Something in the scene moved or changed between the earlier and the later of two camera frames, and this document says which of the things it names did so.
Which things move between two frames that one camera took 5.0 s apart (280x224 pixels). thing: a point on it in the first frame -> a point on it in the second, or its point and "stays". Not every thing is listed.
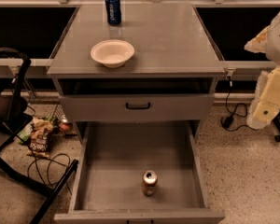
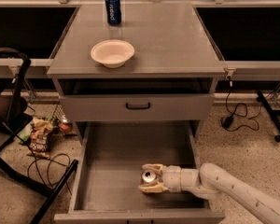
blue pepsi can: [113, 8] stays
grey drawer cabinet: [139, 92] stays
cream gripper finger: [259, 44] -> [153, 188]
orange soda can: [149, 180] stays
